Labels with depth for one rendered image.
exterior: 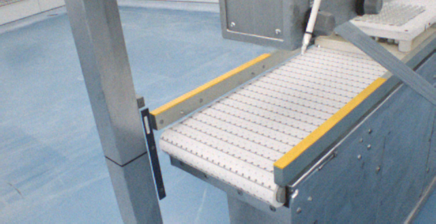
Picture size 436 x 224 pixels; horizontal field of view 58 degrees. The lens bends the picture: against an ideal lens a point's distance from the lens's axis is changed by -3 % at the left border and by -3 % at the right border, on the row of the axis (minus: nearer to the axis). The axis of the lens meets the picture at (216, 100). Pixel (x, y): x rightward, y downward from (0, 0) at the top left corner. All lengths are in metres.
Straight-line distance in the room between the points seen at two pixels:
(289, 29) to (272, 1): 0.03
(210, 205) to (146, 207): 1.02
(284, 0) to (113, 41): 0.32
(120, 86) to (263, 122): 0.26
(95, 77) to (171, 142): 0.17
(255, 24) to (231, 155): 0.26
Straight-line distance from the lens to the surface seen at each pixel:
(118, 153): 0.72
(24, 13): 6.05
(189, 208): 1.82
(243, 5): 0.47
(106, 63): 0.66
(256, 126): 0.72
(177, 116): 0.76
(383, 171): 1.16
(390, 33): 0.99
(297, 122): 0.73
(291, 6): 0.43
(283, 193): 0.60
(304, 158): 0.59
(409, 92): 0.98
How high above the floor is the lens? 1.18
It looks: 26 degrees down
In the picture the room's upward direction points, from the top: 6 degrees counter-clockwise
